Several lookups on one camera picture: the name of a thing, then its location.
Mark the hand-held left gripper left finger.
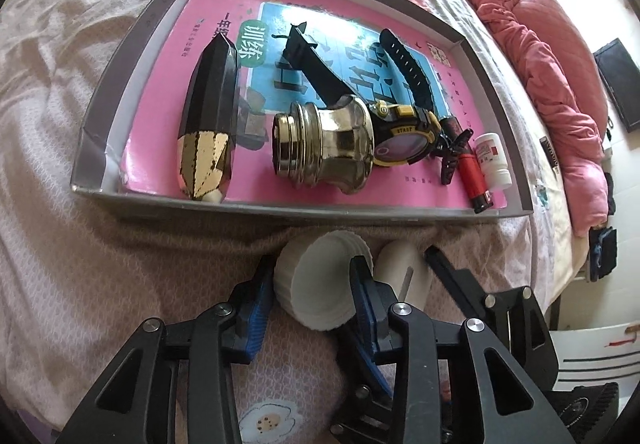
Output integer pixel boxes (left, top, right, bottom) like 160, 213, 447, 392
55, 254, 278, 444

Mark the black stick device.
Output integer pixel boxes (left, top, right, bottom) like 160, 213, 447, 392
540, 136, 560, 172

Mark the yellow black wristwatch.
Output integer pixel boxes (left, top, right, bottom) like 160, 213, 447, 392
272, 24, 473, 187

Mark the pink book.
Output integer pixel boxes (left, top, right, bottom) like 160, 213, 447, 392
120, 0, 481, 212

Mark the cream fitted sheet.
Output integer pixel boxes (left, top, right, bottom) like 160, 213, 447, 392
525, 134, 591, 325

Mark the white slatted furniture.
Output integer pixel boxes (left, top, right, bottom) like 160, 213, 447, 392
550, 321, 640, 390

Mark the black television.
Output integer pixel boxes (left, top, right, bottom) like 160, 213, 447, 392
593, 38, 640, 133

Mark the pink quilted pillow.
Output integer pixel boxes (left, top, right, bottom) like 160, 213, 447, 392
505, 0, 608, 125

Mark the pink floral bed sheet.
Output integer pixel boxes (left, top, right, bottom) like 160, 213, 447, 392
0, 0, 566, 444

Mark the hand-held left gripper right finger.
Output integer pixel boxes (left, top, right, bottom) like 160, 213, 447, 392
349, 256, 576, 444

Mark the pink crumpled quilt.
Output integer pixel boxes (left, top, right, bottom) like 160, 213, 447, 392
427, 0, 613, 237

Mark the red black lighter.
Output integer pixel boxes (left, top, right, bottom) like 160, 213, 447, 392
442, 118, 495, 215

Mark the small white pill bottle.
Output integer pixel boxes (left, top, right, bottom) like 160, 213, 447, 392
472, 134, 513, 192

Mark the black gold faceted bottle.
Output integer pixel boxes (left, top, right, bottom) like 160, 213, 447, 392
176, 32, 241, 203

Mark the grey cardboard box tray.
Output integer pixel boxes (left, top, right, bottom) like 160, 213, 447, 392
70, 0, 535, 223

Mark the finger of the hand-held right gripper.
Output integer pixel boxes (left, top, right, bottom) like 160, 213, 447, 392
424, 245, 558, 392
332, 324, 401, 444

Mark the gold metal bottle cap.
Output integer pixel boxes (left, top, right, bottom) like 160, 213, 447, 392
271, 94, 376, 195

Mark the dark clothes pile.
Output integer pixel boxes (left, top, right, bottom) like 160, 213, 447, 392
587, 224, 618, 282

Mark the white plastic jar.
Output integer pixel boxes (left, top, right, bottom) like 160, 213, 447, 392
374, 239, 434, 312

